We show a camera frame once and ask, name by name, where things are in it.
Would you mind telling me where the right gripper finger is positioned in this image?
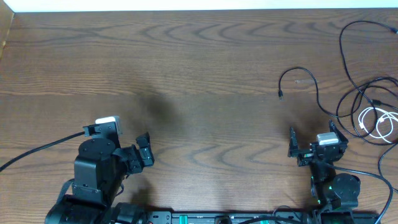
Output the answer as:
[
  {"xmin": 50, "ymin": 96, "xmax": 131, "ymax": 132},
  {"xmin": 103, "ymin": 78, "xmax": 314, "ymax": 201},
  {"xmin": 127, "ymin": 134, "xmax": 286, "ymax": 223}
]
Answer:
[
  {"xmin": 288, "ymin": 127, "xmax": 299, "ymax": 157},
  {"xmin": 328, "ymin": 120, "xmax": 348, "ymax": 144}
]

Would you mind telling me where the white cable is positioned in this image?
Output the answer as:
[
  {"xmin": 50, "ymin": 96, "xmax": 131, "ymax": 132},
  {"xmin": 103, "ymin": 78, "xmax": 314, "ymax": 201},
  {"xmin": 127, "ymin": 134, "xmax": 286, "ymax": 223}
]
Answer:
[{"xmin": 358, "ymin": 106, "xmax": 398, "ymax": 144}]

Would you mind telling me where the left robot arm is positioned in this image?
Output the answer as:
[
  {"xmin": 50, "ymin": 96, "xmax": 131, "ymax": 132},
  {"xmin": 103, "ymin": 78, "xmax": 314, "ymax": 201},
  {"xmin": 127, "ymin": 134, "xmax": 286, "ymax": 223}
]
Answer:
[{"xmin": 45, "ymin": 121, "xmax": 154, "ymax": 223}]

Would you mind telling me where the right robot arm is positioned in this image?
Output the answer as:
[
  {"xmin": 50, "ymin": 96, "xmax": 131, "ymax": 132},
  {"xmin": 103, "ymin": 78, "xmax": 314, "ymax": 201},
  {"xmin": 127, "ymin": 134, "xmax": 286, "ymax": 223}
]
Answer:
[{"xmin": 288, "ymin": 121, "xmax": 361, "ymax": 223}]

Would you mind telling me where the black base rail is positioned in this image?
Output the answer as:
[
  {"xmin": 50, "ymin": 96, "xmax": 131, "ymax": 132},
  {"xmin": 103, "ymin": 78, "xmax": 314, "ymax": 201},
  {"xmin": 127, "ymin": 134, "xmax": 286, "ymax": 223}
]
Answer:
[{"xmin": 139, "ymin": 210, "xmax": 382, "ymax": 224}]

